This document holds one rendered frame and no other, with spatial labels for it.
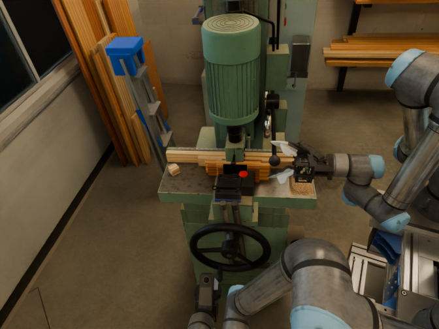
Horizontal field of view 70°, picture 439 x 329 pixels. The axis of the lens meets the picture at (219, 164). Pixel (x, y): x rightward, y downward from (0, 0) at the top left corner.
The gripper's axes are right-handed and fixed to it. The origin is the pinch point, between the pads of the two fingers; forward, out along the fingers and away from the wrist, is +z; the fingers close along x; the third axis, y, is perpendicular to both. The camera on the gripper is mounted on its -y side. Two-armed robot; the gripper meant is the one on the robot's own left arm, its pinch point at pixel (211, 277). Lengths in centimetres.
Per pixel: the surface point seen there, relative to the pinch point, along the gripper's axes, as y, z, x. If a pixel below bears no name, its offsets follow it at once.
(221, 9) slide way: -93, 12, 1
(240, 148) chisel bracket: -45.3, 14.7, 8.4
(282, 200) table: -26.8, 11.9, 24.7
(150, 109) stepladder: -55, 89, -51
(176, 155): -40, 25, -19
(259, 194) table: -28.6, 12.2, 16.2
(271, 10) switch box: -94, 23, 18
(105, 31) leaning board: -108, 135, -99
